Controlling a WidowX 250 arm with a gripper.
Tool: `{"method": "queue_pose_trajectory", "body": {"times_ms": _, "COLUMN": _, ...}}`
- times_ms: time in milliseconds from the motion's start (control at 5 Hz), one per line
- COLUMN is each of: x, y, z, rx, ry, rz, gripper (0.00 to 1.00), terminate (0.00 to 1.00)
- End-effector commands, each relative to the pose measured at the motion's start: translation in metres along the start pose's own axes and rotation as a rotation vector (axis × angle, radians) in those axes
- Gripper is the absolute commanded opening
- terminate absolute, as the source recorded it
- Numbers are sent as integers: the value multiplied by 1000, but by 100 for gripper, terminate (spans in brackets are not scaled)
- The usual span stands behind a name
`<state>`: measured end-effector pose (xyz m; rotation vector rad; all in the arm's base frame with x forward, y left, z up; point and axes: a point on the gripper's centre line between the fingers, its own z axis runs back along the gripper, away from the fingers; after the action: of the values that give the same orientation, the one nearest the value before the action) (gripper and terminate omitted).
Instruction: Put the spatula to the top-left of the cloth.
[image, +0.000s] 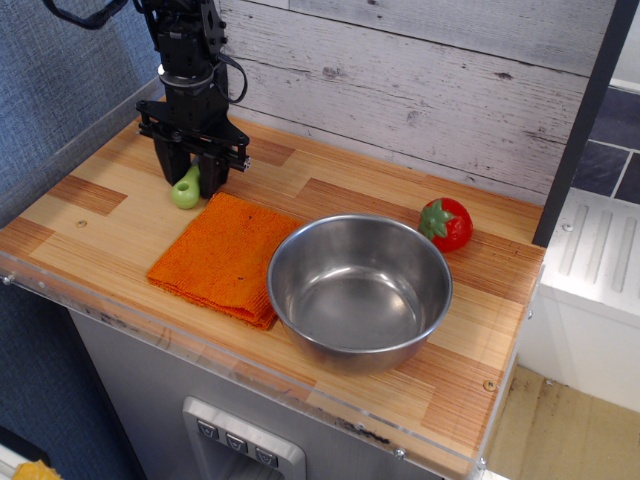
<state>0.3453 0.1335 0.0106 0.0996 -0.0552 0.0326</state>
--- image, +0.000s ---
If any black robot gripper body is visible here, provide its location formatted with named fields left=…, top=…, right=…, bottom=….
left=136, top=77, right=250, bottom=171

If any grey panel with buttons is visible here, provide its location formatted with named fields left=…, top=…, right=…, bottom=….
left=182, top=396, right=307, bottom=479

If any clear acrylic edge guard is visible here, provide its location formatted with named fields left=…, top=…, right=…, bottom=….
left=1, top=253, right=493, bottom=479

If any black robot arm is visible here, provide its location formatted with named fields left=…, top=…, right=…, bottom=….
left=135, top=1, right=250, bottom=199

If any grey spatula with green handle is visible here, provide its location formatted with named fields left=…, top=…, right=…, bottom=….
left=170, top=164, right=200, bottom=210

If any yellow object at corner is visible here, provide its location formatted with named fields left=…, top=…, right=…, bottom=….
left=11, top=461, right=62, bottom=480

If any stainless steel bowl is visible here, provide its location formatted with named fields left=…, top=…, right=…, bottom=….
left=266, top=214, right=453, bottom=374

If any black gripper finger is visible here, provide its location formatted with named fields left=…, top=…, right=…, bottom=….
left=154, top=139, right=191, bottom=185
left=198, top=155, right=229, bottom=199

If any orange cloth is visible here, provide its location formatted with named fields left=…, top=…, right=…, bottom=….
left=147, top=193, right=302, bottom=330

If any red toy strawberry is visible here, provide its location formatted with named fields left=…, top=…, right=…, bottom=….
left=418, top=198, right=474, bottom=253

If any dark right upright post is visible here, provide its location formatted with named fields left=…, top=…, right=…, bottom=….
left=532, top=0, right=639, bottom=247

